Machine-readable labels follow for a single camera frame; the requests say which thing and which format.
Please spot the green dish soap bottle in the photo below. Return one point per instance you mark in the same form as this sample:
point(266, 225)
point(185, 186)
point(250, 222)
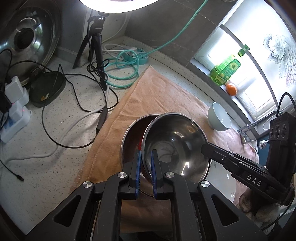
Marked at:
point(221, 73)

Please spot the large stainless steel bowl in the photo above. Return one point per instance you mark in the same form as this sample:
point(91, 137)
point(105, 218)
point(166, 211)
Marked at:
point(132, 141)

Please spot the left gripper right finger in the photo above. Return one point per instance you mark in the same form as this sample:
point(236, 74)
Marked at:
point(198, 210)

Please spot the gloved right hand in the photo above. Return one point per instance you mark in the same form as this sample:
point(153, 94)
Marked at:
point(256, 209)

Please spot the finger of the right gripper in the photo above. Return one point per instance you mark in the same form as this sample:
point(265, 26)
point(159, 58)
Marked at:
point(232, 162)

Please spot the orange tangerine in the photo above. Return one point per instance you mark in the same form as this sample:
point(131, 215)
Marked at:
point(231, 89)

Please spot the black tripod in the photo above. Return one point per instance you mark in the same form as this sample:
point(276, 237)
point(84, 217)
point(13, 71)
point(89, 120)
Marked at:
point(94, 39)

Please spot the light blue ceramic bowl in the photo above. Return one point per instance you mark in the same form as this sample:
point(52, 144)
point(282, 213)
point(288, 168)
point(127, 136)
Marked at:
point(218, 119)

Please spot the chrome kitchen faucet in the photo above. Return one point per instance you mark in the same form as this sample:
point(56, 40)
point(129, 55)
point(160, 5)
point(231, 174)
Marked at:
point(243, 132)

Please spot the orange brown towel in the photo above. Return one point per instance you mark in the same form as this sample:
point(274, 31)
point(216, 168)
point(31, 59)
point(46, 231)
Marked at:
point(153, 93)

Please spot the red steel small bowl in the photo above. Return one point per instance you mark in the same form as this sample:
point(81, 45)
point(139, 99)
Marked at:
point(178, 140)

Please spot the teal power strip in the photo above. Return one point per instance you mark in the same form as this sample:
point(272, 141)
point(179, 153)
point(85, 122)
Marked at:
point(133, 53)

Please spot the black oval device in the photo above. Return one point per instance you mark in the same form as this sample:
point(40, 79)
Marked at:
point(46, 87)

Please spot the white charger adapters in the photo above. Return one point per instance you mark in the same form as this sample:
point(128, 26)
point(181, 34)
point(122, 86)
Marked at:
point(19, 115)

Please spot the white plate grey leaf pattern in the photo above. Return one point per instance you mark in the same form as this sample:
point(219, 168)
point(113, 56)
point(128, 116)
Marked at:
point(222, 180)

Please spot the blue knife block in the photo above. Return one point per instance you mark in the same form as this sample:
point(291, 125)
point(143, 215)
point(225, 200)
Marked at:
point(263, 149)

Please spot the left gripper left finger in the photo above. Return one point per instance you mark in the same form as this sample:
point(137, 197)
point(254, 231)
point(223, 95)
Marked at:
point(92, 210)

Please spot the white ring light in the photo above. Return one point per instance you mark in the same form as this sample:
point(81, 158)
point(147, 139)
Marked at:
point(107, 6)

